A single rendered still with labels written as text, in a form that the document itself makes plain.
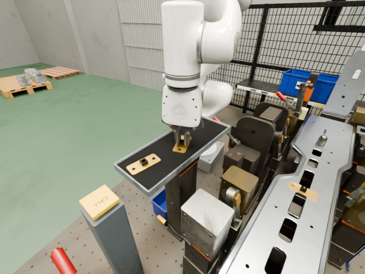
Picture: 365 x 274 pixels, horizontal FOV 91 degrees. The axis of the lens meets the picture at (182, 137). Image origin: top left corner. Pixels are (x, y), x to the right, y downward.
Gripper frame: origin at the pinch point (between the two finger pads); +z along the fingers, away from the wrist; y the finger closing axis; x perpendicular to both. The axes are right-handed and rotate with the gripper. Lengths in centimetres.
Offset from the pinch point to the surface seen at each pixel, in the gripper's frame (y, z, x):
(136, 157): -10.5, 2.7, -9.4
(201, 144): 5.4, 2.6, 1.5
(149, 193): -2.0, 2.6, -19.2
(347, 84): 71, 1, 73
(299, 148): 44, 18, 31
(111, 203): -8.5, 2.7, -23.6
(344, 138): 66, 19, 46
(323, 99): 67, 13, 82
